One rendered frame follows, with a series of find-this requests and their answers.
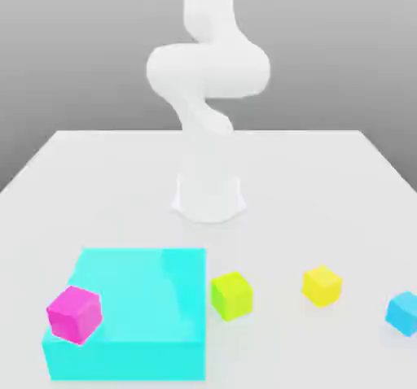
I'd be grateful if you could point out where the large cyan box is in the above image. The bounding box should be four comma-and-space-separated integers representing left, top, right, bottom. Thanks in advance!
41, 247, 207, 382

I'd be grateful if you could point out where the small blue cube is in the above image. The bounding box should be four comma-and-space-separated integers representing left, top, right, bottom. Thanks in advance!
384, 291, 417, 338

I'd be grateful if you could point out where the small yellow cube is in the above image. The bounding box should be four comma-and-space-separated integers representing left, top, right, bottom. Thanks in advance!
301, 264, 344, 308

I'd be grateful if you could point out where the small magenta cube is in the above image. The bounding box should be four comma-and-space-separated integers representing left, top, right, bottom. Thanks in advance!
46, 285, 104, 346

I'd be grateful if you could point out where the small lime green cube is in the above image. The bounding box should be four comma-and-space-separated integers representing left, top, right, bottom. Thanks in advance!
209, 270, 254, 322

